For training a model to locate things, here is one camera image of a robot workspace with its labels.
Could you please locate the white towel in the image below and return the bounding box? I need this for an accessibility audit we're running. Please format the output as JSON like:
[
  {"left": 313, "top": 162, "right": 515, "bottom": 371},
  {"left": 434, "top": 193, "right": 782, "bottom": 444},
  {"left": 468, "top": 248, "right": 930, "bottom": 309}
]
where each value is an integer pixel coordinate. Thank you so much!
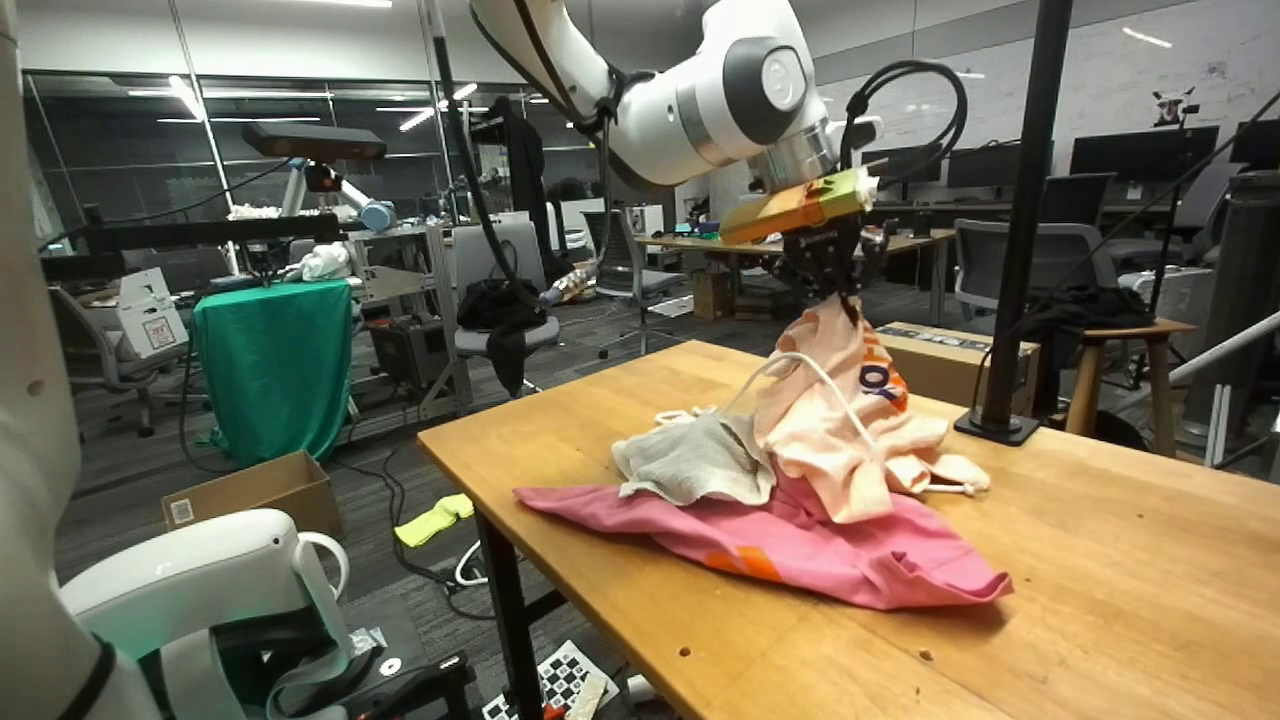
[{"left": 608, "top": 409, "right": 782, "bottom": 513}]

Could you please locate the black stand pole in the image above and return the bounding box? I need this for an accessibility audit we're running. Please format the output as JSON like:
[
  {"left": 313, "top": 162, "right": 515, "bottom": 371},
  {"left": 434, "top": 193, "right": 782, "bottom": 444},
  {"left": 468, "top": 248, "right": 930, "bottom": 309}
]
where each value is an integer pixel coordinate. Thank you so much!
[{"left": 951, "top": 0, "right": 1077, "bottom": 451}]

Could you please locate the small open cardboard box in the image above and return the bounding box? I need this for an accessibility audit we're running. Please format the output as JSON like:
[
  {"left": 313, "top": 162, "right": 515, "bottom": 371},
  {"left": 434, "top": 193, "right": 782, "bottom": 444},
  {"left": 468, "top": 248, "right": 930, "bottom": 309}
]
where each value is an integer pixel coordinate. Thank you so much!
[{"left": 156, "top": 451, "right": 346, "bottom": 535}]

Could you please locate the white printed box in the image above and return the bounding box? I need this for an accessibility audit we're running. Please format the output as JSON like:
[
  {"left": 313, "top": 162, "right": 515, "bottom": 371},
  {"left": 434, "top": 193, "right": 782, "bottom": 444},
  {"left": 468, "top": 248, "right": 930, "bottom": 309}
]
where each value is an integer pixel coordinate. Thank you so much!
[{"left": 112, "top": 266, "right": 192, "bottom": 364}]

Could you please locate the thin white cord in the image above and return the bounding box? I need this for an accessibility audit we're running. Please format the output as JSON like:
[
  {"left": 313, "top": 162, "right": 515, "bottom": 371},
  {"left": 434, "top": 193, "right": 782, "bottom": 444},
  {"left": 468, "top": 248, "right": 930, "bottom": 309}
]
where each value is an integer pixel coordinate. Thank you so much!
[{"left": 653, "top": 350, "right": 998, "bottom": 501}]

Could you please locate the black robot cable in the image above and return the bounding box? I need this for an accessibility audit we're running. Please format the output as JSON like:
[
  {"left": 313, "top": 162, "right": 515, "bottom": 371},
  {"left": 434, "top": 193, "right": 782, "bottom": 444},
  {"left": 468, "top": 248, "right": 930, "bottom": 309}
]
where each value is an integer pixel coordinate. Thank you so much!
[{"left": 427, "top": 33, "right": 975, "bottom": 294}]

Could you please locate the cardboard box with black tape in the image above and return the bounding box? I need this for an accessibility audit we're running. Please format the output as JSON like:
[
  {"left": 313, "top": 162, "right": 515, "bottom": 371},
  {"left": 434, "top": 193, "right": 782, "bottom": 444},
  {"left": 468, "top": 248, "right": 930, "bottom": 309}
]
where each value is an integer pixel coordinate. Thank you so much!
[{"left": 875, "top": 315, "right": 1045, "bottom": 413}]

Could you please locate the black bag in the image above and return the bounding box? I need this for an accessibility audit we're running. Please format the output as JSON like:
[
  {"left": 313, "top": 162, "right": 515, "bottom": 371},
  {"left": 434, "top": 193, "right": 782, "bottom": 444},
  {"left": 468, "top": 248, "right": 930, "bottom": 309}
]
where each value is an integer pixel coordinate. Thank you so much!
[{"left": 458, "top": 276, "right": 551, "bottom": 400}]

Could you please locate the pink shirt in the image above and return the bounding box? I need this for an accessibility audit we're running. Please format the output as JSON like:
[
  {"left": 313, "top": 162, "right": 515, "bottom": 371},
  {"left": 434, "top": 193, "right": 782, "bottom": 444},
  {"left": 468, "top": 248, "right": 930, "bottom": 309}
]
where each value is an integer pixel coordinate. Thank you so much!
[{"left": 512, "top": 474, "right": 1017, "bottom": 616}]

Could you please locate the checkerboard calibration board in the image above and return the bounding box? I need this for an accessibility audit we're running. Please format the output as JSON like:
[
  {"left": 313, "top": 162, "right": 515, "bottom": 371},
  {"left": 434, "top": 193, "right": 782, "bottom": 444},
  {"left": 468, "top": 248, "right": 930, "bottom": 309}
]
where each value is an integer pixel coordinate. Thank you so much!
[{"left": 481, "top": 638, "right": 623, "bottom": 720}]

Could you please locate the green cloth cover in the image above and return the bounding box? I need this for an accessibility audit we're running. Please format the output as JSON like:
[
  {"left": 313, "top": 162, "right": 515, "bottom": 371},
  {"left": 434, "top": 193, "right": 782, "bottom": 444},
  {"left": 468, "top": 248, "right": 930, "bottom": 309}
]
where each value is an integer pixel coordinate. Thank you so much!
[{"left": 189, "top": 276, "right": 361, "bottom": 468}]

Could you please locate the grey mesh office chair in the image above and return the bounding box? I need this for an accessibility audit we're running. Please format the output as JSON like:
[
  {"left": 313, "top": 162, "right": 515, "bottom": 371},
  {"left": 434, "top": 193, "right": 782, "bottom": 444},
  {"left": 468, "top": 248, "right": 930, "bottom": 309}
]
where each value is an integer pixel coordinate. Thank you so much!
[{"left": 951, "top": 216, "right": 1125, "bottom": 323}]

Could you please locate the black cloth bundle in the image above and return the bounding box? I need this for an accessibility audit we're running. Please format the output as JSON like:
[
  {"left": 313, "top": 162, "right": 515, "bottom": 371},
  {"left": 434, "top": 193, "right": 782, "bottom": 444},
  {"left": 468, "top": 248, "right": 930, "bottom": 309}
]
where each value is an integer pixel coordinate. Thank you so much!
[{"left": 1032, "top": 285, "right": 1157, "bottom": 338}]

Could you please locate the white metal rail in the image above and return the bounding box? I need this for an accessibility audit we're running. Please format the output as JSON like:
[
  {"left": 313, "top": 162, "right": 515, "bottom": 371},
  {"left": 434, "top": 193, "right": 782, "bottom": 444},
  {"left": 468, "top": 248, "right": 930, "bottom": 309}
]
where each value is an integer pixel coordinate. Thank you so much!
[{"left": 1169, "top": 309, "right": 1280, "bottom": 474}]

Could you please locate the wooden stool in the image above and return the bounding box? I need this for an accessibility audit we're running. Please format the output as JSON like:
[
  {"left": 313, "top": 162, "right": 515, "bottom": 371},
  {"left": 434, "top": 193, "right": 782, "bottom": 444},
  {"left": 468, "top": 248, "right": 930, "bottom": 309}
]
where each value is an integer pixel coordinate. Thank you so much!
[{"left": 1062, "top": 315, "right": 1198, "bottom": 457}]

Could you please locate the peach printed shirt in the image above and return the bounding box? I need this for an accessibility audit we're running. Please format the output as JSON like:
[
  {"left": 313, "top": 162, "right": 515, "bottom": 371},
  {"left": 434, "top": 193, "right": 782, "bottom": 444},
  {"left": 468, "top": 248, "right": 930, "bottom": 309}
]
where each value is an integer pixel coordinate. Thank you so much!
[{"left": 756, "top": 294, "right": 998, "bottom": 527}]

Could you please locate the yellow green foam piece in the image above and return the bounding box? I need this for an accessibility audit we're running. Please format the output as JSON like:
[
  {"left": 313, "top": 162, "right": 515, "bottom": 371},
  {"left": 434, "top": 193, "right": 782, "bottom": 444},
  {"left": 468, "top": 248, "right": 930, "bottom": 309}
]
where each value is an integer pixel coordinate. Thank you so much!
[{"left": 391, "top": 493, "right": 481, "bottom": 553}]

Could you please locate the black lamp head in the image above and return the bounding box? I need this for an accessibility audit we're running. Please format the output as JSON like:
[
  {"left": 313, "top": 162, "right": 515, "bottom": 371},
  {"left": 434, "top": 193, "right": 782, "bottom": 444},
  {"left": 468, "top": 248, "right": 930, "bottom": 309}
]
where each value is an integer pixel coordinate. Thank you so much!
[{"left": 243, "top": 116, "right": 391, "bottom": 174}]

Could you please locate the wooden office desk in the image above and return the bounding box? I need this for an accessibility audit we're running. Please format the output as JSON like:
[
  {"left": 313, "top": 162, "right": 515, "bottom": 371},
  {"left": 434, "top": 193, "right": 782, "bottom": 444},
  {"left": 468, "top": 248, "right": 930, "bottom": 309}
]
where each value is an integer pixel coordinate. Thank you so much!
[{"left": 653, "top": 226, "right": 964, "bottom": 323}]

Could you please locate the dark grey cylinder bin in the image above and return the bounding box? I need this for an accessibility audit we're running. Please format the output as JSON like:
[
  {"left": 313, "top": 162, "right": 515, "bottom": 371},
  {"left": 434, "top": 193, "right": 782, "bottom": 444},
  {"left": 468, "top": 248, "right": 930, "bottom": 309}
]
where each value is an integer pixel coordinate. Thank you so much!
[{"left": 1205, "top": 174, "right": 1280, "bottom": 457}]

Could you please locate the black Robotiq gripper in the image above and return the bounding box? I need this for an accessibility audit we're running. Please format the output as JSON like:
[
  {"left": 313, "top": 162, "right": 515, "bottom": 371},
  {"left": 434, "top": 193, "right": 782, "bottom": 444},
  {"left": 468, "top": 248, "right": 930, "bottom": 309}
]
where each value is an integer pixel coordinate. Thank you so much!
[{"left": 782, "top": 216, "right": 873, "bottom": 329}]

